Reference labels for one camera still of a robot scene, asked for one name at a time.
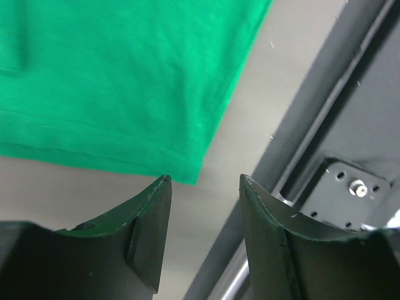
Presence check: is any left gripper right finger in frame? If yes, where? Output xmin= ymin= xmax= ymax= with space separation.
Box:
xmin=239 ymin=174 xmax=399 ymax=299

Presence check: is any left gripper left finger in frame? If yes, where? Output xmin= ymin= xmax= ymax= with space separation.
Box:
xmin=1 ymin=176 xmax=172 ymax=299

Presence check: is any green t shirt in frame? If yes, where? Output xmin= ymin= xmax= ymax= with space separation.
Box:
xmin=1 ymin=1 xmax=271 ymax=184

